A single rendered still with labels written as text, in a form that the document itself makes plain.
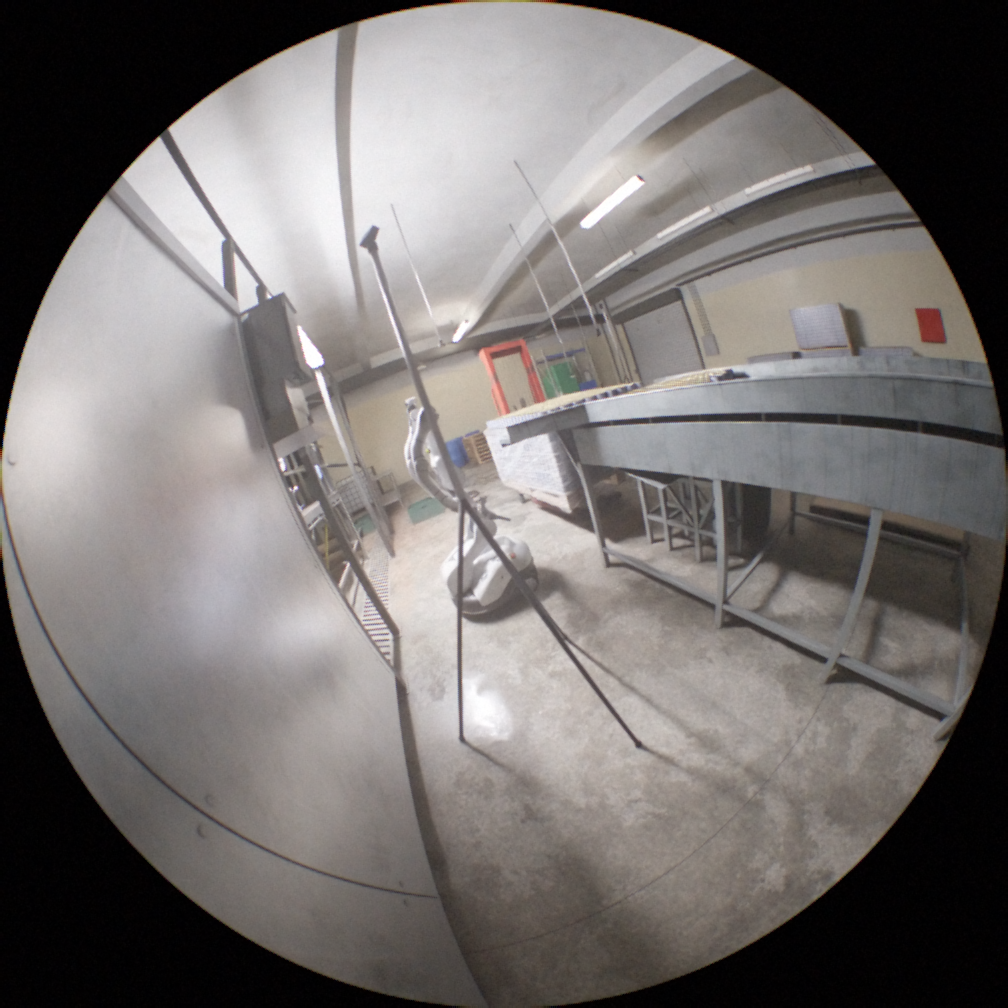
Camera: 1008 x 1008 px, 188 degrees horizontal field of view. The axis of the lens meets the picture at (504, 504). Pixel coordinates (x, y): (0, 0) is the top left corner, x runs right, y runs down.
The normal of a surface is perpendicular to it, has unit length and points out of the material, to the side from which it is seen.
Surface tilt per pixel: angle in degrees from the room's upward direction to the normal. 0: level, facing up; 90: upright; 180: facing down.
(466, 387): 90
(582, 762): 0
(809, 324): 91
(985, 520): 90
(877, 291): 90
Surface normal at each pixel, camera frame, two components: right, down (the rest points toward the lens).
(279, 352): 0.34, 0.16
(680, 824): -0.33, -0.90
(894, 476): -0.88, 0.40
